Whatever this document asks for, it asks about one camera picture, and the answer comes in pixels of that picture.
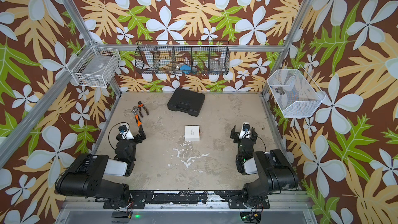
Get white drawer jewelry box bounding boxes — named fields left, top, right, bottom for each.
left=184, top=125, right=200, bottom=142

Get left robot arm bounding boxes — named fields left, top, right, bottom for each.
left=56, top=123, right=146, bottom=209

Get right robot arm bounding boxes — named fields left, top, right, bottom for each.
left=227, top=123, right=299, bottom=209

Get silver wrench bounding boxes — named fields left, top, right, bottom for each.
left=132, top=106, right=138, bottom=116

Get orange black pliers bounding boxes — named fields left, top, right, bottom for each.
left=138, top=101, right=149, bottom=118

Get black plastic tool case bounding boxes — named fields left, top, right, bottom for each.
left=167, top=88, right=205, bottom=117

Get dark object in mesh basket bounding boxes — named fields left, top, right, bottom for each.
left=275, top=87, right=285, bottom=96

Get white mesh basket right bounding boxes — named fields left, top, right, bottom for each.
left=267, top=66, right=326, bottom=118

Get blue object in basket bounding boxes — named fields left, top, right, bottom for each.
left=180, top=65, right=192, bottom=75

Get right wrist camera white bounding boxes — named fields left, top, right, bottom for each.
left=239, top=122, right=251, bottom=139

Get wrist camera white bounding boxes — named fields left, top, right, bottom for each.
left=118, top=123, right=134, bottom=140
left=239, top=122, right=251, bottom=139

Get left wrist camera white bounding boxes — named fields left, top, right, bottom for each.
left=118, top=123, right=134, bottom=140

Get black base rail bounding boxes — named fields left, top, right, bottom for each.
left=103, top=190, right=270, bottom=210

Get black wire basket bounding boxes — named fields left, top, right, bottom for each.
left=133, top=40, right=230, bottom=75

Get white wire basket left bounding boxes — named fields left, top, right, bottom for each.
left=68, top=41, right=121, bottom=88

